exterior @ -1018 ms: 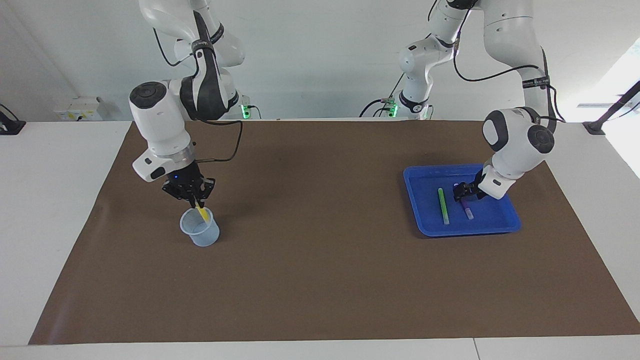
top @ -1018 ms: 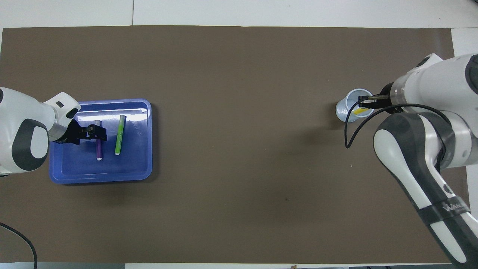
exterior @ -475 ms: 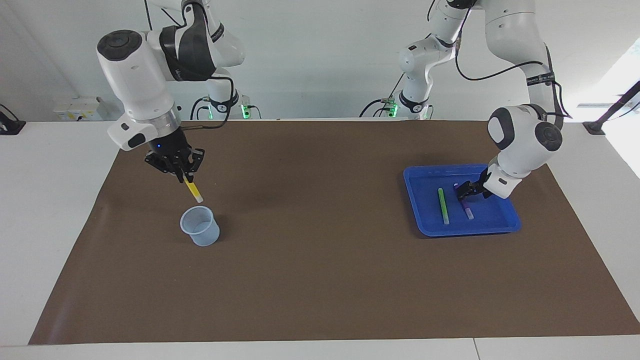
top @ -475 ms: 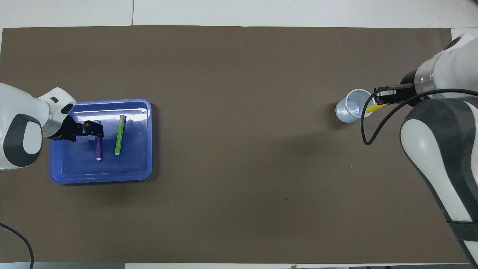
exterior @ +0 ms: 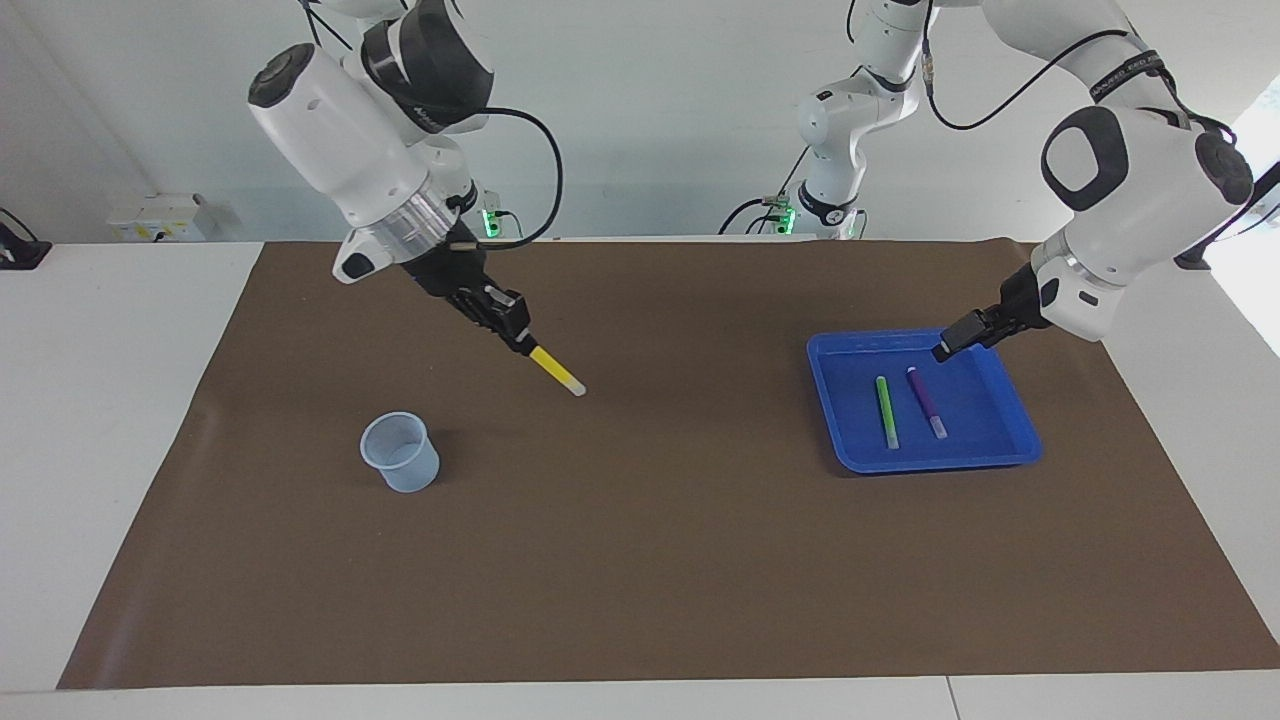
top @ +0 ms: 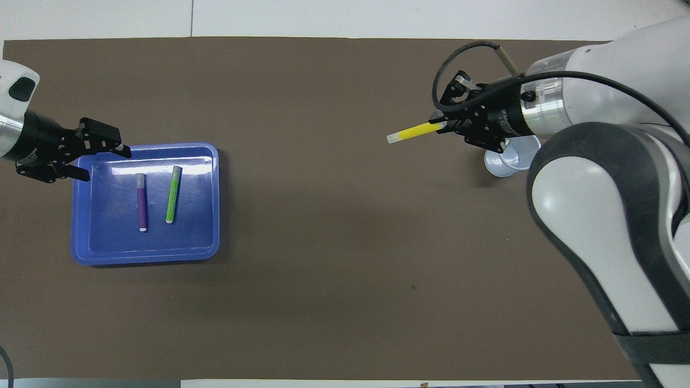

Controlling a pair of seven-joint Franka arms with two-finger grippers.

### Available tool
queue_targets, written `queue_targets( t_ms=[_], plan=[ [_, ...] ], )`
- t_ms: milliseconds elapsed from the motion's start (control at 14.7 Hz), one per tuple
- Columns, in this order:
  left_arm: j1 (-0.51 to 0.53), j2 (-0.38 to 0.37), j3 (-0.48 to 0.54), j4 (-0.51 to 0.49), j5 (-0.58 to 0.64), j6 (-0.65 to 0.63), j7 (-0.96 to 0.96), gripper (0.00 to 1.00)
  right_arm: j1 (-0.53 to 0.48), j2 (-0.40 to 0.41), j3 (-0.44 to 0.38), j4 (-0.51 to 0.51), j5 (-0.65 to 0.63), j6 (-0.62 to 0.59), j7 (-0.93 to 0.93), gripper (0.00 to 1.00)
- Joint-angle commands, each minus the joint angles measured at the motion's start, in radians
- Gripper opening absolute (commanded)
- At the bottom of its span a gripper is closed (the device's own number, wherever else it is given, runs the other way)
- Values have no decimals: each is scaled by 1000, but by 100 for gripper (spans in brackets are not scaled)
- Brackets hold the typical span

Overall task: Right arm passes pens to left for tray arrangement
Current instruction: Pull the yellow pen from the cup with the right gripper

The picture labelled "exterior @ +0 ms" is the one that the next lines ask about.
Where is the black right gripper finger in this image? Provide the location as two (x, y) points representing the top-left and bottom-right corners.
(450, 292), (536, 356)
(485, 290), (531, 346)

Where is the yellow marker pen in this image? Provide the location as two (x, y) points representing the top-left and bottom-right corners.
(528, 343), (588, 398)

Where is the purple marker pen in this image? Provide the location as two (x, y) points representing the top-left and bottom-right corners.
(906, 366), (948, 440)

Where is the green marker pen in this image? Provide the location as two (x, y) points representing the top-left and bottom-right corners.
(875, 375), (900, 451)

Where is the blue plastic tray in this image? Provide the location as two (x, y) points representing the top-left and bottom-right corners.
(806, 327), (1044, 475)

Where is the black angled stand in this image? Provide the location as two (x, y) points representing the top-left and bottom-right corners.
(1175, 160), (1280, 271)

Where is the clear plastic cup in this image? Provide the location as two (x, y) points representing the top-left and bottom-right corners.
(360, 411), (441, 494)

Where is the brown table mat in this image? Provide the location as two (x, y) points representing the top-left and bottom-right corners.
(57, 238), (1280, 691)

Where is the black table clamp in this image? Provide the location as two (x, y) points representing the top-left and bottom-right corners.
(0, 208), (53, 271)

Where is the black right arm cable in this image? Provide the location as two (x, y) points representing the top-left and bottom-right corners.
(455, 105), (564, 251)

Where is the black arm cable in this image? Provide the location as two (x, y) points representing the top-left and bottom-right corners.
(920, 20), (1236, 136)
(455, 105), (564, 251)

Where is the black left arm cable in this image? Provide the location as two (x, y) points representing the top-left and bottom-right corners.
(920, 20), (1236, 136)

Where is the black base cable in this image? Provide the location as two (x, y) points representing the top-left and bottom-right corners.
(718, 150), (813, 237)

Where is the white wall socket box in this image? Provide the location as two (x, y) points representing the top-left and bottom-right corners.
(107, 193), (216, 243)

